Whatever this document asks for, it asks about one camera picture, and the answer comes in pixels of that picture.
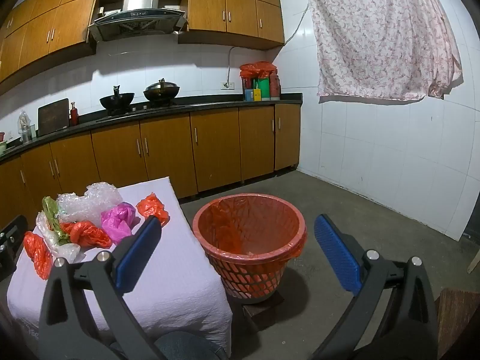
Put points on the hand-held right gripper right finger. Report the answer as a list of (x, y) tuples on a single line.
[(337, 255)]

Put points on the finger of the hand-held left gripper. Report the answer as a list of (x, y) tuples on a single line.
[(13, 240)]

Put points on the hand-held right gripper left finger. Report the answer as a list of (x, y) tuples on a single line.
[(138, 255)]

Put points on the large red plastic bag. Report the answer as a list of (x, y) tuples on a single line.
[(88, 234)]

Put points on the clear bubble wrap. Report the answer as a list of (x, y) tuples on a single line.
[(86, 204)]

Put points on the red plastic mesh bin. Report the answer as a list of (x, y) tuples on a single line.
[(225, 270)]

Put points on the crumpled red plastic bag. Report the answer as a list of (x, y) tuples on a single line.
[(37, 255)]

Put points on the pink plastic bag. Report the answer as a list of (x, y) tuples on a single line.
[(116, 219)]

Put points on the white tablecloth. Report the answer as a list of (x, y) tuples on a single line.
[(180, 270)]

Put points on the green plastic bag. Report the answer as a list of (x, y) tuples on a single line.
[(50, 210)]

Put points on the small red plastic bag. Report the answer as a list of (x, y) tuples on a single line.
[(153, 206)]

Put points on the white translucent plastic bag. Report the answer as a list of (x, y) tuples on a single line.
[(65, 251)]

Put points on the dark wooden block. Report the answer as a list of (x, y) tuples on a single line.
[(262, 315)]

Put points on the glass jar with bag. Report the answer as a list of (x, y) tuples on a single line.
[(25, 129)]

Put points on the dark cutting board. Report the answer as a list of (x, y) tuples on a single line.
[(53, 117)]

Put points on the wooden lower cabinets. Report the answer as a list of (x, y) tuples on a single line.
[(213, 146)]

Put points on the wooden cabinets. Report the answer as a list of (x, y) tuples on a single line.
[(213, 146), (232, 11)]

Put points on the pale wooden stick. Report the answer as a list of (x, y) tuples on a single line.
[(473, 260)]

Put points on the small red bottle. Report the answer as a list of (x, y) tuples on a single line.
[(74, 115)]

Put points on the black gas stove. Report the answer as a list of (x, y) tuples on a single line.
[(150, 108)]

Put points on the black wok with lid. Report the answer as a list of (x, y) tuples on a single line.
[(162, 92)]

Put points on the black kitchen countertop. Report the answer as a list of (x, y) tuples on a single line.
[(217, 102)]

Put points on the yellow box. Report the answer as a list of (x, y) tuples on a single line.
[(257, 95)]

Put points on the tall red bottle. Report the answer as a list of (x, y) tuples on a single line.
[(275, 87)]

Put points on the green canister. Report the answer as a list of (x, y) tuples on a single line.
[(265, 89)]

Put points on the blue box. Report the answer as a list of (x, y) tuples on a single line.
[(248, 95)]

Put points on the white power outlet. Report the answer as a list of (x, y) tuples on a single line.
[(227, 85)]

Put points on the red bag over bottles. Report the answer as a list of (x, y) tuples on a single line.
[(258, 68)]

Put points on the floral hanging cloth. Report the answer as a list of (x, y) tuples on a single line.
[(375, 37)]

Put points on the wooden upper cabinets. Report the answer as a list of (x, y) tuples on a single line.
[(232, 11)]

